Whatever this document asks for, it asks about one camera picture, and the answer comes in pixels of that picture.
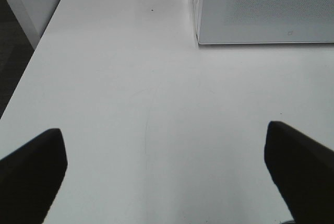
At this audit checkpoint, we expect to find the white microwave door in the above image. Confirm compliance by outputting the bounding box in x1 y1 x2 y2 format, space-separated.
196 0 333 44

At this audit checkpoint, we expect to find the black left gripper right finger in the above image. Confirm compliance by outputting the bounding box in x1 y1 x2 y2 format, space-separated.
264 121 333 223

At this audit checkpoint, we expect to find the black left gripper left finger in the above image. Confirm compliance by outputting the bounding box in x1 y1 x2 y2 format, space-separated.
1 128 68 223

